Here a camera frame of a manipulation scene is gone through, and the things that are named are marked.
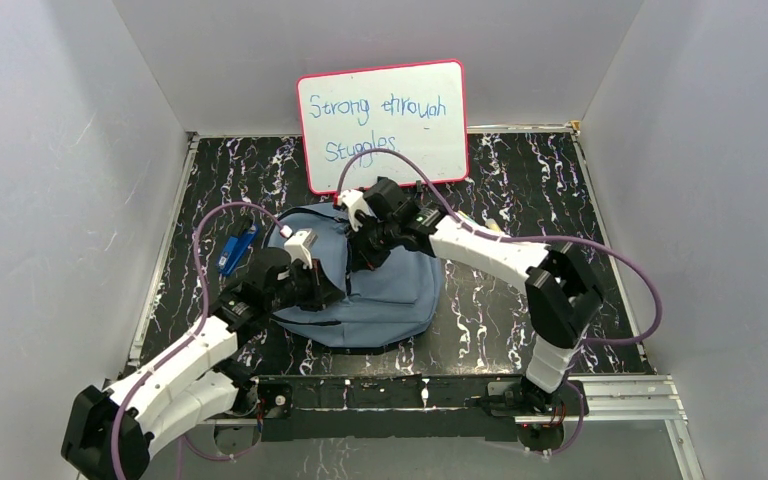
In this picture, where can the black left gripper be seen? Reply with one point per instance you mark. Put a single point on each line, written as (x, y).
(321, 285)

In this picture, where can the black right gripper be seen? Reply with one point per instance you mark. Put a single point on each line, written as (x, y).
(361, 256)

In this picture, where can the blue student backpack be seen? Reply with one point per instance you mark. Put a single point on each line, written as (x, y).
(381, 307)

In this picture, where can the yellow highlighter pen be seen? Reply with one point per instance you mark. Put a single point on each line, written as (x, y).
(492, 225)

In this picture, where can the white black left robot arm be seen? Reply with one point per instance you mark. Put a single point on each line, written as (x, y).
(113, 433)

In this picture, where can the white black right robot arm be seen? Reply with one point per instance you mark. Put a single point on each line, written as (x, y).
(562, 293)

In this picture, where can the blue stapler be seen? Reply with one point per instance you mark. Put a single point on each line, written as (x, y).
(236, 248)

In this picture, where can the pink framed whiteboard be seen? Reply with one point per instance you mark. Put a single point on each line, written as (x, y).
(358, 125)

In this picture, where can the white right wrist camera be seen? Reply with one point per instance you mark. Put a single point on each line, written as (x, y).
(352, 201)

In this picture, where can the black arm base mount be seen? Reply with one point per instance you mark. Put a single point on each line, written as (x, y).
(496, 408)

